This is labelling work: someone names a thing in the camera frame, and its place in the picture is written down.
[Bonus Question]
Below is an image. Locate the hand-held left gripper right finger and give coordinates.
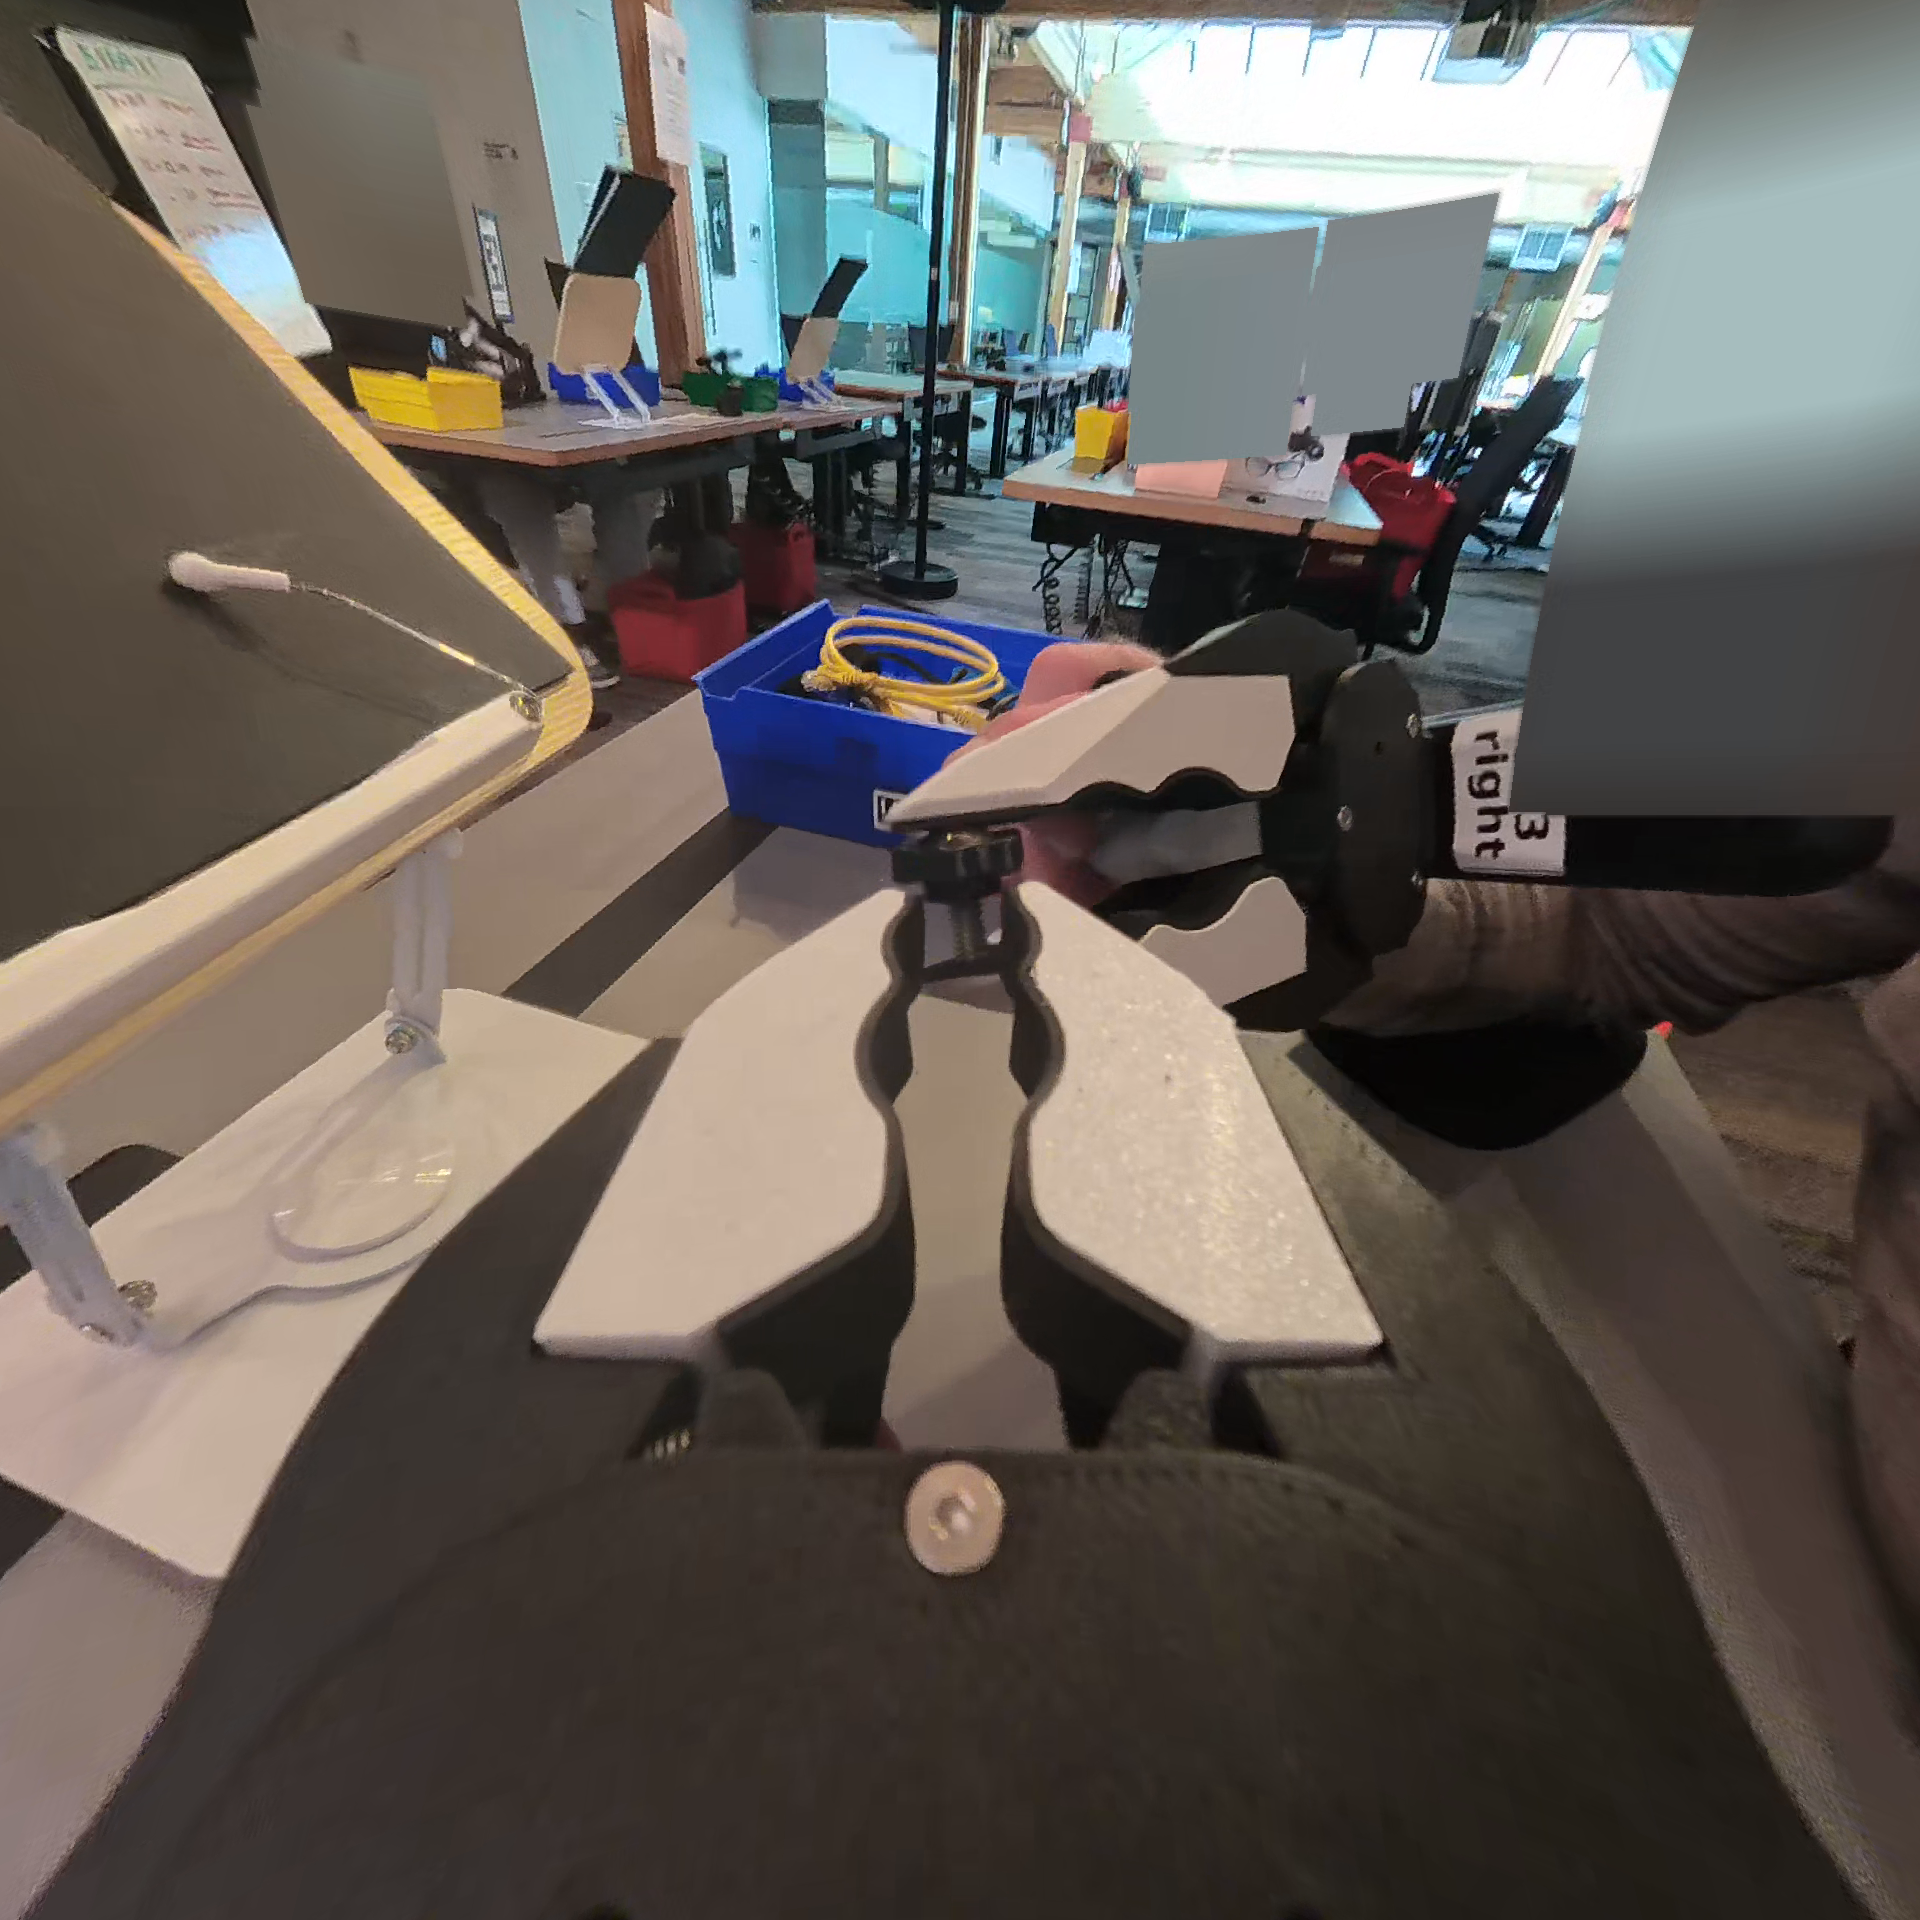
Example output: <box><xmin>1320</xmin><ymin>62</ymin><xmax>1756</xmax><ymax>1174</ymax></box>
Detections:
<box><xmin>996</xmin><ymin>880</ymin><xmax>1389</xmax><ymax>1431</ymax></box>

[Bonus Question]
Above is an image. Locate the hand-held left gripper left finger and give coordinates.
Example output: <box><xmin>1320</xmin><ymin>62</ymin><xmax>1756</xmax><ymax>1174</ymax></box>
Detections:
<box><xmin>535</xmin><ymin>892</ymin><xmax>916</xmax><ymax>1437</ymax></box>

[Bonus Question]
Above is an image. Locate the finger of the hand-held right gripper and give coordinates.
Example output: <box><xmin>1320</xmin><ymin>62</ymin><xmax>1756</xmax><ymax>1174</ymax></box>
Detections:
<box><xmin>1096</xmin><ymin>871</ymin><xmax>1310</xmax><ymax>1019</ymax></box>
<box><xmin>890</xmin><ymin>674</ymin><xmax>1297</xmax><ymax>834</ymax></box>

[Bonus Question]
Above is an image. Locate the small black spring part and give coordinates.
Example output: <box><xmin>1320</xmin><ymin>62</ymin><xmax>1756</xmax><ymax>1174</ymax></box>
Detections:
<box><xmin>890</xmin><ymin>827</ymin><xmax>1033</xmax><ymax>988</ymax></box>

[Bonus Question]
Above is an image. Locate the blue plastic bin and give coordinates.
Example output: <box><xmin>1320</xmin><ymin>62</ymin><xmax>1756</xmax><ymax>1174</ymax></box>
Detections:
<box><xmin>691</xmin><ymin>604</ymin><xmax>1086</xmax><ymax>850</ymax></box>

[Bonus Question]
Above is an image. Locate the person's right forearm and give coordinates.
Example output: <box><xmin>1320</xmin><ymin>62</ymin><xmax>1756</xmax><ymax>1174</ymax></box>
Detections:
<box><xmin>1320</xmin><ymin>869</ymin><xmax>1904</xmax><ymax>1037</ymax></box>

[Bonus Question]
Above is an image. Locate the person's right hand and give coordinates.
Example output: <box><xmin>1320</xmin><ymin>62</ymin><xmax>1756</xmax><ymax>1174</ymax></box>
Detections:
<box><xmin>956</xmin><ymin>638</ymin><xmax>1171</xmax><ymax>903</ymax></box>

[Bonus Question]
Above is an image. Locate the wooden work table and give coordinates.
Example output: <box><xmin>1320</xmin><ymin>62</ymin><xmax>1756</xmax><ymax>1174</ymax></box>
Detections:
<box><xmin>1000</xmin><ymin>444</ymin><xmax>1389</xmax><ymax>647</ymax></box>

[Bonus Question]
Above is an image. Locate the white product box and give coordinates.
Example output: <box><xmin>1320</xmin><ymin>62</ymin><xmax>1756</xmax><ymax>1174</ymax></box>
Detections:
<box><xmin>1238</xmin><ymin>437</ymin><xmax>1350</xmax><ymax>508</ymax></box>

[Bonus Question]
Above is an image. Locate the red office chair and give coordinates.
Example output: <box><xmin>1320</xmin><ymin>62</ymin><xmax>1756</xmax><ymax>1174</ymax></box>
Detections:
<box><xmin>1302</xmin><ymin>452</ymin><xmax>1461</xmax><ymax>655</ymax></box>

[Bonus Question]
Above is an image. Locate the red storage box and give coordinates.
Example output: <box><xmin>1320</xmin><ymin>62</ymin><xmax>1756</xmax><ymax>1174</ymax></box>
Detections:
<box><xmin>736</xmin><ymin>518</ymin><xmax>819</xmax><ymax>620</ymax></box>
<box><xmin>610</xmin><ymin>572</ymin><xmax>748</xmax><ymax>686</ymax></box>

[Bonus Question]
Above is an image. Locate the black pole stand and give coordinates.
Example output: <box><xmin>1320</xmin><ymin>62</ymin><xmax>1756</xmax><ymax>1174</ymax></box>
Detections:
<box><xmin>877</xmin><ymin>0</ymin><xmax>969</xmax><ymax>604</ymax></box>

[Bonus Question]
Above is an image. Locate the long wooden desk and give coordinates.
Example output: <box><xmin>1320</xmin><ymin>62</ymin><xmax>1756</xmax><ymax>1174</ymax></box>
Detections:
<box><xmin>362</xmin><ymin>371</ymin><xmax>945</xmax><ymax>604</ymax></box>

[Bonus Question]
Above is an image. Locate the person's plaid shirt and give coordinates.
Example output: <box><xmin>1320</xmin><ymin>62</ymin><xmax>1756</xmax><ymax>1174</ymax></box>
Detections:
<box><xmin>1842</xmin><ymin>954</ymin><xmax>1920</xmax><ymax>1445</ymax></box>

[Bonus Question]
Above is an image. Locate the grey-topped wooden board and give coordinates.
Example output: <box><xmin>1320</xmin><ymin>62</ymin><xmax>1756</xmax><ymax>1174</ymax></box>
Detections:
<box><xmin>0</xmin><ymin>116</ymin><xmax>588</xmax><ymax>1136</ymax></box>

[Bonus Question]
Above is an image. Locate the white paper notice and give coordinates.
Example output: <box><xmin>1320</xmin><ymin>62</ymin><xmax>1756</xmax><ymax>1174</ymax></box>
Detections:
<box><xmin>641</xmin><ymin>0</ymin><xmax>691</xmax><ymax>173</ymax></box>

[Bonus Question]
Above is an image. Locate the whiteboard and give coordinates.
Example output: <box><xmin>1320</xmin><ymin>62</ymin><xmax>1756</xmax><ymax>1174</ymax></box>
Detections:
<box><xmin>55</xmin><ymin>26</ymin><xmax>335</xmax><ymax>358</ymax></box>

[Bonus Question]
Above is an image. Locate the yellow coiled cable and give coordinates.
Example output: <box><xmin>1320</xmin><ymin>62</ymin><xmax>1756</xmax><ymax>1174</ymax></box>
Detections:
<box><xmin>812</xmin><ymin>608</ymin><xmax>1009</xmax><ymax>712</ymax></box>

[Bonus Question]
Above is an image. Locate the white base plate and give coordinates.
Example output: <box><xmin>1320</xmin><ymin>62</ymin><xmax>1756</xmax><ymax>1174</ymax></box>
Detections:
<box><xmin>0</xmin><ymin>978</ymin><xmax>681</xmax><ymax>1580</ymax></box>

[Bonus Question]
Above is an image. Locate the white-tipped thin wire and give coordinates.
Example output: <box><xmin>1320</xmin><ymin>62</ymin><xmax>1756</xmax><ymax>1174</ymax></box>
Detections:
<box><xmin>168</xmin><ymin>551</ymin><xmax>540</xmax><ymax>721</ymax></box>

